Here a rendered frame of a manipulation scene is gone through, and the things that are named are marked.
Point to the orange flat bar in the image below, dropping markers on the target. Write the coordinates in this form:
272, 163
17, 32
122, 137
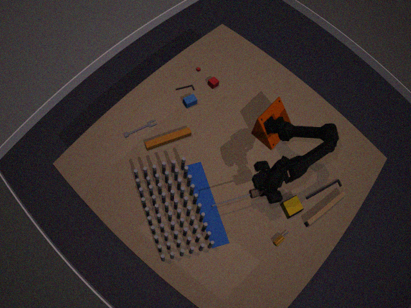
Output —
168, 138

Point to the blue flat strip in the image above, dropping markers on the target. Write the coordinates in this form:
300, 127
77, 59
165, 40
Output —
205, 197

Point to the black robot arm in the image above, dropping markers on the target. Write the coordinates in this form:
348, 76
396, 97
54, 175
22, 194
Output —
298, 165

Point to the grey two-pronged fork tool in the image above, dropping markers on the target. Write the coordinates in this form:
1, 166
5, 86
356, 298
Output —
127, 134

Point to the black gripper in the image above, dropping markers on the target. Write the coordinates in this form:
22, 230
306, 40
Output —
272, 197

